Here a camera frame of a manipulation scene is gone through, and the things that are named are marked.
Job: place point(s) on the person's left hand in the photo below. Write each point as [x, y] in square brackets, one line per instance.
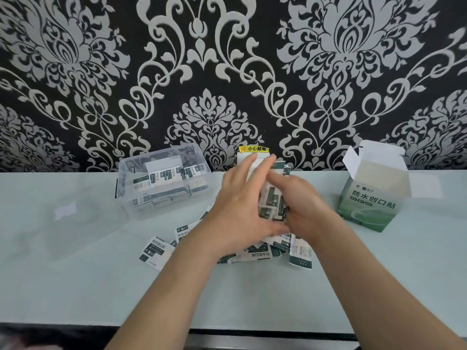
[233, 215]

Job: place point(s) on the person's right hand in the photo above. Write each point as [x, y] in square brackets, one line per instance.
[303, 211]

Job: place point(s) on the small white green packet bundle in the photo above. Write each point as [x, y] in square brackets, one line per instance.
[271, 204]

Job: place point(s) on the pile of white green packets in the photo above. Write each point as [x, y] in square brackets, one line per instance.
[255, 255]

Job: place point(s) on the green white cardboard carton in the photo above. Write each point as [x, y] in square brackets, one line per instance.
[372, 207]

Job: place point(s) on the clear plastic box lid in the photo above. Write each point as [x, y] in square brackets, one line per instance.
[65, 211]

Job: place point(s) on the person's right forearm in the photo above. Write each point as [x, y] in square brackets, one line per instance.
[390, 298]

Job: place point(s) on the person's left forearm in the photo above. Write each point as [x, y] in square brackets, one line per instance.
[157, 306]

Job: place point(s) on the white wall socket yellow label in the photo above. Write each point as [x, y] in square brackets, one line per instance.
[246, 154]

